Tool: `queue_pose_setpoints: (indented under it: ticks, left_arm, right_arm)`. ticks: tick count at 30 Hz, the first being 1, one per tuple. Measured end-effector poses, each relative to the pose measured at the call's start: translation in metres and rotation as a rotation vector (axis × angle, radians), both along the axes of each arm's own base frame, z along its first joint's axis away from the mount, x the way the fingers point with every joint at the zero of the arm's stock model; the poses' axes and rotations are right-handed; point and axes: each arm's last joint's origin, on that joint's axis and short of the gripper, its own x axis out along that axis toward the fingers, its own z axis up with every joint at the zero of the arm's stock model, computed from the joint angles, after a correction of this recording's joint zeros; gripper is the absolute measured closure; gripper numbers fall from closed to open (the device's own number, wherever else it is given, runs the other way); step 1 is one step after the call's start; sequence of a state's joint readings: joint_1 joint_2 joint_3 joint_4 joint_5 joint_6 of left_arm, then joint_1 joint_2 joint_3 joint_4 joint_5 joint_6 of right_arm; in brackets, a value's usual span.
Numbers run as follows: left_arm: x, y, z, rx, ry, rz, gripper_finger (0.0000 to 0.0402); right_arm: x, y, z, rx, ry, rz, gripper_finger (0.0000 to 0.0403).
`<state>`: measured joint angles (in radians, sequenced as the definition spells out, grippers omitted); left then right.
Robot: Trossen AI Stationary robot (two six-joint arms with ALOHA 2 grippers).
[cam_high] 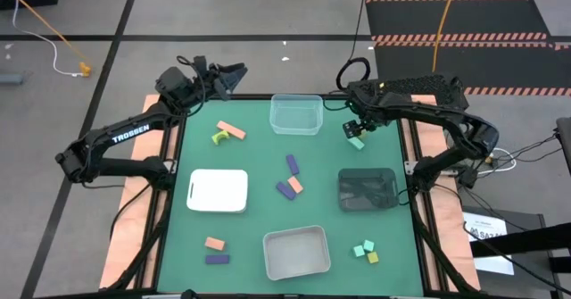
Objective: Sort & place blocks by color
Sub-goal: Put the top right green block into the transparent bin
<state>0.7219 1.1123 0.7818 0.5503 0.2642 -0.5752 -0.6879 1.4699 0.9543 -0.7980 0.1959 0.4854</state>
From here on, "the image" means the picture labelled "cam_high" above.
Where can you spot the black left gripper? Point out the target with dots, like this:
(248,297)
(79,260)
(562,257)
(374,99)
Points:
(207,79)

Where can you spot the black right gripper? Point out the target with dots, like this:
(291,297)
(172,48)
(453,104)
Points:
(368,120)

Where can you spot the mint green rectangular block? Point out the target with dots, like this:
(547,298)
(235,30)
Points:
(356,144)

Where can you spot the purple rectangular block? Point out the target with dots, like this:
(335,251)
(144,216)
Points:
(217,259)
(292,164)
(286,191)

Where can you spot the short orange block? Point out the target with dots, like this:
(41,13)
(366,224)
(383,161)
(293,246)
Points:
(295,185)
(215,243)

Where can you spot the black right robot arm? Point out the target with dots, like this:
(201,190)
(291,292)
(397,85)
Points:
(446,116)

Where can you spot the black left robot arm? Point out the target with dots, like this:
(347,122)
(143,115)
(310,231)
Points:
(129,131)

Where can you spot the long orange block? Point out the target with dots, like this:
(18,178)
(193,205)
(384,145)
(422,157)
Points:
(231,130)

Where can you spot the yellow-green arch block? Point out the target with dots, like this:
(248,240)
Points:
(221,135)

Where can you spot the dark smoky plastic bin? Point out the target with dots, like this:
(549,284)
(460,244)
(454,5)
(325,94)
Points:
(368,189)

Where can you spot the clear plastic container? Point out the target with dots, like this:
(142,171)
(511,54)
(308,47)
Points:
(295,113)

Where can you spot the mint green cube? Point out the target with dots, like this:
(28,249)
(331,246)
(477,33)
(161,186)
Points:
(358,251)
(368,245)

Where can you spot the yellow cube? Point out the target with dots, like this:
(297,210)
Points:
(373,257)

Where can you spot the beige plastic bin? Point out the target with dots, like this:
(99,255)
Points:
(296,252)

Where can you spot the green table mat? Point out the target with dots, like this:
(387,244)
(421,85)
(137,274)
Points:
(250,218)

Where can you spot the black hazard-striped floor mat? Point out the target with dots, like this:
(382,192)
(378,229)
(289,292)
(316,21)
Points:
(490,62)

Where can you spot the white paper sign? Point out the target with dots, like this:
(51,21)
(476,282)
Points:
(486,250)

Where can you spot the black equipment stand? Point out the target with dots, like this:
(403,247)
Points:
(535,241)

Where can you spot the grey bar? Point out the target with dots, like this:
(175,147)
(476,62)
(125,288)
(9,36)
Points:
(11,78)

